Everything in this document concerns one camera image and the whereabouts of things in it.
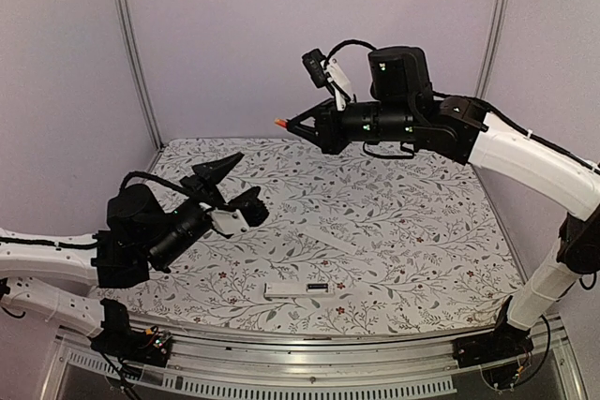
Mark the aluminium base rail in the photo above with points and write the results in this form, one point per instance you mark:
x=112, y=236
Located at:
x=219, y=363

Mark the white air conditioner remote control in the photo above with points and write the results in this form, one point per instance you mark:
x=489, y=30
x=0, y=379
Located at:
x=291, y=290

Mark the right aluminium corner post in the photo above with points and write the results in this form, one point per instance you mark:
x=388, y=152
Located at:
x=492, y=45

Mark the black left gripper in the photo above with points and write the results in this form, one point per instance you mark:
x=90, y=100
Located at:
x=214, y=172

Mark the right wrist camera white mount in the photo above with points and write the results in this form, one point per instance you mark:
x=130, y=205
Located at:
x=326, y=73

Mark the aluminium corner post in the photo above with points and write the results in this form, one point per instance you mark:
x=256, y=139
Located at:
x=492, y=45
x=125, y=19

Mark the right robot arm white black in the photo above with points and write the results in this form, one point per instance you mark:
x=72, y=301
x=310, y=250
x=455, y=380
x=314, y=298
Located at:
x=404, y=108

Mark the floral patterned table mat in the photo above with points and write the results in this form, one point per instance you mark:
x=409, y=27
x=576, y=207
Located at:
x=430, y=252

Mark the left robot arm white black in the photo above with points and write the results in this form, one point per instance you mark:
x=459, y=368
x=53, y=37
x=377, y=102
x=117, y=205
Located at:
x=151, y=223

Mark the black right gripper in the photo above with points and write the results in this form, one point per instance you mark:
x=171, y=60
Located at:
x=325, y=134

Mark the white remote battery cover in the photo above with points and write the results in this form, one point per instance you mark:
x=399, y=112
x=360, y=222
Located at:
x=328, y=239

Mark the left aluminium corner post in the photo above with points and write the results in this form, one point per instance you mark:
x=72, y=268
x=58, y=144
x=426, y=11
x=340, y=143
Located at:
x=125, y=19

